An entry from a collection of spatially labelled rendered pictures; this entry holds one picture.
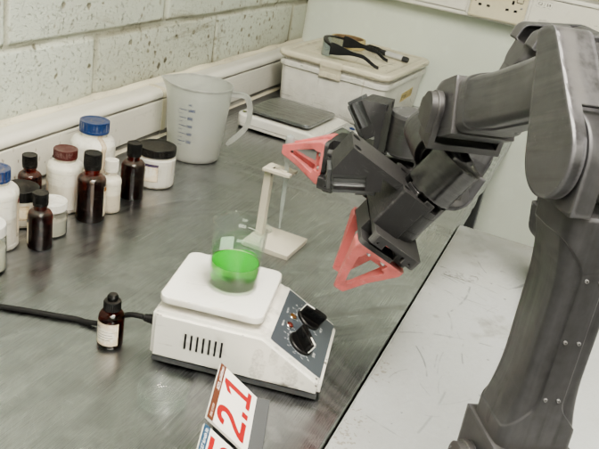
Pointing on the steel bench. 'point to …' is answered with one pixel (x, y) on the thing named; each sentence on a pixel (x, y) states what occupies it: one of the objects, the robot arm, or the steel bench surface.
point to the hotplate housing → (231, 346)
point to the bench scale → (293, 119)
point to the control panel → (314, 363)
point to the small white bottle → (112, 185)
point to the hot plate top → (197, 262)
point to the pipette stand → (281, 246)
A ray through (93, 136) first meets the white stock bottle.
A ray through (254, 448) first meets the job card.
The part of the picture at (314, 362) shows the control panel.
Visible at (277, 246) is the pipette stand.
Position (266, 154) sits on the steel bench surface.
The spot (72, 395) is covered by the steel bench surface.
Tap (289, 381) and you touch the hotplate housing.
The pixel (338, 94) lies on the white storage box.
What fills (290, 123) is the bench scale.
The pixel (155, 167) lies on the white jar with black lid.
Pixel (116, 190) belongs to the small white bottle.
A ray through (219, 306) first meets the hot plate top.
